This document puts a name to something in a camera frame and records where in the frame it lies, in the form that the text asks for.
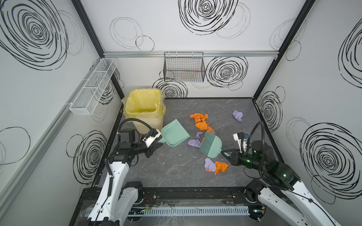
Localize orange paper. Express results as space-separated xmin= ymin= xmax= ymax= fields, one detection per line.
xmin=215 ymin=162 xmax=229 ymax=175

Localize green hand brush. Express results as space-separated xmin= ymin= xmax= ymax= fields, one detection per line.
xmin=200 ymin=132 xmax=222 ymax=159

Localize purple paper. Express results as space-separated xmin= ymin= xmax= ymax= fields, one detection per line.
xmin=188 ymin=139 xmax=202 ymax=148
xmin=204 ymin=158 xmax=216 ymax=173

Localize green dustpan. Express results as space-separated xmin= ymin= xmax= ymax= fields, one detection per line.
xmin=157 ymin=119 xmax=190 ymax=147

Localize small orange purple scrap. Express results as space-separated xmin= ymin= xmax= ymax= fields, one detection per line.
xmin=195 ymin=131 xmax=204 ymax=139

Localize orange paper scrap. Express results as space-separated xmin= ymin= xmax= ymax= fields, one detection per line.
xmin=195 ymin=121 xmax=215 ymax=133

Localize orange paper scraps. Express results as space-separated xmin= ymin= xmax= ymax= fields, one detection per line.
xmin=190 ymin=113 xmax=208 ymax=123

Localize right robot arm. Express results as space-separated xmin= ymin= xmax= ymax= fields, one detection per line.
xmin=220 ymin=121 xmax=339 ymax=226

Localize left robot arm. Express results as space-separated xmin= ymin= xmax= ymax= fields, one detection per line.
xmin=79 ymin=118 xmax=162 ymax=226

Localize cream trash bin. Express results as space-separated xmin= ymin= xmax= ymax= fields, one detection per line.
xmin=132 ymin=112 xmax=165 ymax=135

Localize purple paper ball back right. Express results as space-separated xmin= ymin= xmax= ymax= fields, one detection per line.
xmin=232 ymin=110 xmax=244 ymax=122

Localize yellow plastic bin liner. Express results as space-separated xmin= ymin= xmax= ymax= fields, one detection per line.
xmin=122 ymin=89 xmax=166 ymax=119

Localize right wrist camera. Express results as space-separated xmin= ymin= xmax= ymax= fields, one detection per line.
xmin=233 ymin=132 xmax=249 ymax=154

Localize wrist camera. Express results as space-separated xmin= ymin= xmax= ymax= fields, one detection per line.
xmin=142 ymin=128 xmax=161 ymax=148
xmin=233 ymin=132 xmax=249 ymax=154

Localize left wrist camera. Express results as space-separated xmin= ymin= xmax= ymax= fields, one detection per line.
xmin=142 ymin=128 xmax=161 ymax=148

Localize white slotted cable duct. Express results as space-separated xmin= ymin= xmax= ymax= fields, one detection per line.
xmin=128 ymin=206 xmax=250 ymax=217

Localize black front rail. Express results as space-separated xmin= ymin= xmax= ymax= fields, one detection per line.
xmin=80 ymin=186 xmax=309 ymax=202

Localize white wire shelf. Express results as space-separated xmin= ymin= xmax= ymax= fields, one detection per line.
xmin=69 ymin=58 xmax=117 ymax=115

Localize black wire basket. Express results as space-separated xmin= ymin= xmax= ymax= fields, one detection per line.
xmin=163 ymin=56 xmax=206 ymax=82

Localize aluminium wall rail back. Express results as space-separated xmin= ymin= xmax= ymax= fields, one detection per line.
xmin=104 ymin=50 xmax=279 ymax=58

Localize aluminium wall rail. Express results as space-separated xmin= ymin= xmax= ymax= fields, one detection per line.
xmin=104 ymin=50 xmax=279 ymax=58
xmin=0 ymin=60 xmax=102 ymax=211

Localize aluminium wall rail left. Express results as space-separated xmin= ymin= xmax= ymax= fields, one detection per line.
xmin=0 ymin=60 xmax=102 ymax=211

